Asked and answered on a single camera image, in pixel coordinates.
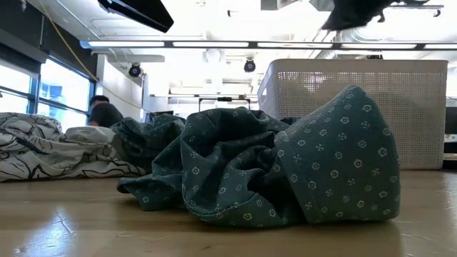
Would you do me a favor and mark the light blue shirt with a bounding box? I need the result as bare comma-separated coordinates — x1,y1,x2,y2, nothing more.
64,126,117,144

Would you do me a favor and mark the white garment with dark lines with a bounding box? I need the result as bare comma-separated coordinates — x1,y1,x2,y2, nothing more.
0,112,146,183

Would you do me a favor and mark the black garment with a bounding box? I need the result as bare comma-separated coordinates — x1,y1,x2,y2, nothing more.
321,0,431,31

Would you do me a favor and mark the teal dotted shirt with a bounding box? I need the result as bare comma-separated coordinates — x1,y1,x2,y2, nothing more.
110,84,401,229

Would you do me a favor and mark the overhead LED light bar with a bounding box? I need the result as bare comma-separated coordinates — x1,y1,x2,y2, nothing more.
80,40,457,51

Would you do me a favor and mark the person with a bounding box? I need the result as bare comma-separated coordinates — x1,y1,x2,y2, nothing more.
87,95,124,129

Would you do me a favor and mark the white perforated laundry basket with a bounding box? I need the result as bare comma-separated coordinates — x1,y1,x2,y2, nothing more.
256,59,449,171

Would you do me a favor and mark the dark monitor screen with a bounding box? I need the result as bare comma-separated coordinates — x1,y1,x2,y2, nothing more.
445,106,457,135

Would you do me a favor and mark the distant black metal frame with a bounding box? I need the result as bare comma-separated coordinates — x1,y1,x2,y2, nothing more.
198,96,251,111

